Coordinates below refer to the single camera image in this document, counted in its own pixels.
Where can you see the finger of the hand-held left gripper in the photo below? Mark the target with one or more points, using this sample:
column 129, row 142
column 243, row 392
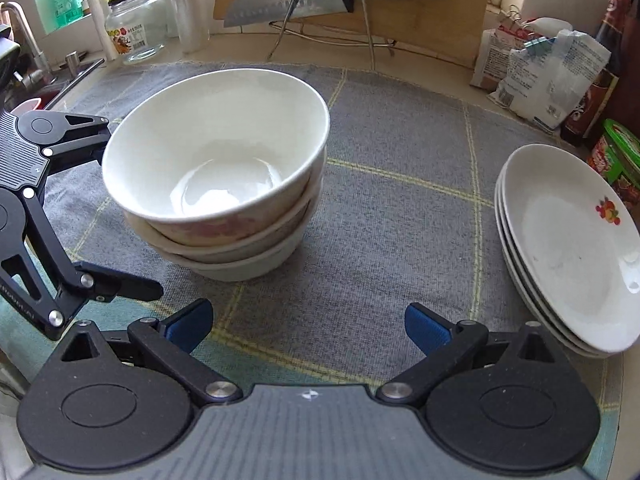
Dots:
column 125, row 287
column 85, row 135

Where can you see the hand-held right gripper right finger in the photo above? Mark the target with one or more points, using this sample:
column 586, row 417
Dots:
column 425, row 330

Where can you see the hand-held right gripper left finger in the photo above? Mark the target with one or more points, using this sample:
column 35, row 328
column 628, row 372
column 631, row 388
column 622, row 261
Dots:
column 192, row 322

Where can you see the plain white bowl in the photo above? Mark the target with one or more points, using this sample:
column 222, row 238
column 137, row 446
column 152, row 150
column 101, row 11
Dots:
column 240, row 270

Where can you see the white plate fruit print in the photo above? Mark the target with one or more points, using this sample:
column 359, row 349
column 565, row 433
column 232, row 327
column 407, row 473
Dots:
column 506, row 250
column 500, row 232
column 565, row 240

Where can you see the white bowl pink print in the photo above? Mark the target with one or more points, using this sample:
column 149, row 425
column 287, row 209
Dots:
column 215, row 150
column 295, row 217

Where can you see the black appliance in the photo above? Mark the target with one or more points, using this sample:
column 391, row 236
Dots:
column 7, row 60

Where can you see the metal faucet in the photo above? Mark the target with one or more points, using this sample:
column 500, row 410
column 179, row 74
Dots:
column 27, row 45

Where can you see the grey plaid drying mat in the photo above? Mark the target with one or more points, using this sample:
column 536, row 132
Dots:
column 400, row 220

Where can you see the glass storage jar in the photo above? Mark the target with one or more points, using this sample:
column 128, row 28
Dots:
column 135, row 25

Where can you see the clear plastic cup stack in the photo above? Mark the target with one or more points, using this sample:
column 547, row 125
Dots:
column 187, row 5

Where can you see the green lid sauce jar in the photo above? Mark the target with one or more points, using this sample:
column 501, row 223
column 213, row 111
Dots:
column 620, row 155

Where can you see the white printed bag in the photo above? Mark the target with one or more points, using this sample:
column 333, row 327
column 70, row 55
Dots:
column 550, row 80

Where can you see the dark soy sauce bottle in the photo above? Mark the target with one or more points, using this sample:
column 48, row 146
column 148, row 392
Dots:
column 595, row 105

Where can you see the clipped red white bag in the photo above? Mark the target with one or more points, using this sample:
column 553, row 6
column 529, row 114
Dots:
column 492, row 55

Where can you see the bamboo cutting board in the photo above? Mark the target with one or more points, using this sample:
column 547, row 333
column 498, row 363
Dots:
column 425, row 25

